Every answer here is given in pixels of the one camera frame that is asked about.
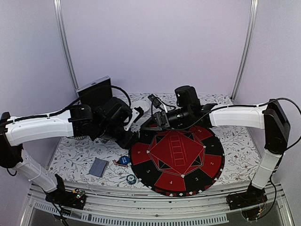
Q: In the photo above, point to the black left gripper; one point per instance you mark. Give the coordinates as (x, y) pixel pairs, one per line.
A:
(129, 141)

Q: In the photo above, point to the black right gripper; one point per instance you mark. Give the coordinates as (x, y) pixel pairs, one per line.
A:
(159, 116)

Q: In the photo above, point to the blue small blind button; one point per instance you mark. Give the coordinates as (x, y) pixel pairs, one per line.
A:
(125, 157)

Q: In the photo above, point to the green fifty poker chip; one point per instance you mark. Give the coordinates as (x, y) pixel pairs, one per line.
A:
(131, 179)

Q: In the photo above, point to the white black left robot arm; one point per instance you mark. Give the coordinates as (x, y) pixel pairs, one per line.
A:
(73, 120)

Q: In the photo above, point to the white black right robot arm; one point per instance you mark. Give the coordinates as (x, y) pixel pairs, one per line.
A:
(268, 116)

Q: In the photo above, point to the aluminium poker chip case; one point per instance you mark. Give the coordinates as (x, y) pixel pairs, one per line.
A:
(96, 93)

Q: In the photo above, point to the white ceramic bowl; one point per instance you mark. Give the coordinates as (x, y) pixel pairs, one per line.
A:
(144, 104)

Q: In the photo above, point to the striped grey cup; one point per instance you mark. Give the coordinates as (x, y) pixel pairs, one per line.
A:
(80, 137)

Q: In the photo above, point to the round red black poker mat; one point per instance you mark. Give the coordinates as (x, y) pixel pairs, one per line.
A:
(177, 163)

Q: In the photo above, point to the black triangular all-in button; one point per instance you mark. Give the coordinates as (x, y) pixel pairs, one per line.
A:
(116, 162)

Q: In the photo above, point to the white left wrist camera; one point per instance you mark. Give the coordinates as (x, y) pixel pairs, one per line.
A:
(137, 113)

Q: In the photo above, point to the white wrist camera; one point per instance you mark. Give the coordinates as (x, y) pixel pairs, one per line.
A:
(155, 101)
(137, 113)

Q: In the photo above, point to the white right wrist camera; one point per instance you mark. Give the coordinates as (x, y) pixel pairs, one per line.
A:
(155, 101)

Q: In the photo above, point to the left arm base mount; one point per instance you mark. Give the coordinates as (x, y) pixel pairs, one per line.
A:
(75, 199)

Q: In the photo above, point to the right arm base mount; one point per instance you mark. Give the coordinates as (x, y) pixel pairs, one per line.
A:
(251, 197)

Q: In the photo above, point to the left aluminium frame post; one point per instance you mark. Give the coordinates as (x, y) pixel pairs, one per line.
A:
(64, 42)

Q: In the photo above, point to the aluminium frame post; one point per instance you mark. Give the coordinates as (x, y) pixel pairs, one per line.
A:
(246, 48)
(64, 42)

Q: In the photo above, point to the right aluminium frame post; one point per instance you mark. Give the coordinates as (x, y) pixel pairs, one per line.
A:
(246, 48)

